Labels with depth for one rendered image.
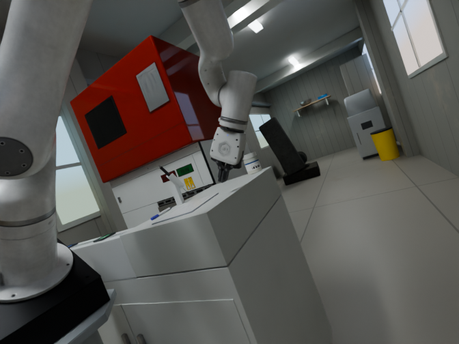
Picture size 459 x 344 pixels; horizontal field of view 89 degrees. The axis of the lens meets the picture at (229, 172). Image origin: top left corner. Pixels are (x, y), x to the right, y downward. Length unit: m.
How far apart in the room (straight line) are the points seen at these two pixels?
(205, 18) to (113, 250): 0.72
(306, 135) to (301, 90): 1.55
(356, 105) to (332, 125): 2.80
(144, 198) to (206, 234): 1.07
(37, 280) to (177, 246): 0.34
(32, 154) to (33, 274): 0.33
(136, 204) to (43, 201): 1.11
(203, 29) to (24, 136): 0.41
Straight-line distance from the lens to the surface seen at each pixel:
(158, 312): 0.88
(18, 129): 0.53
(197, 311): 0.77
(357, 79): 7.16
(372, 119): 5.84
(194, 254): 0.66
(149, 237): 0.74
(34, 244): 0.71
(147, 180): 1.58
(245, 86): 0.68
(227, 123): 0.68
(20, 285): 0.79
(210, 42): 0.62
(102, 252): 0.94
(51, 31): 0.54
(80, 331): 0.73
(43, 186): 0.66
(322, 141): 8.72
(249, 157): 1.08
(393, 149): 5.25
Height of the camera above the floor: 1.07
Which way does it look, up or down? 3 degrees down
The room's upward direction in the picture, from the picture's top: 21 degrees counter-clockwise
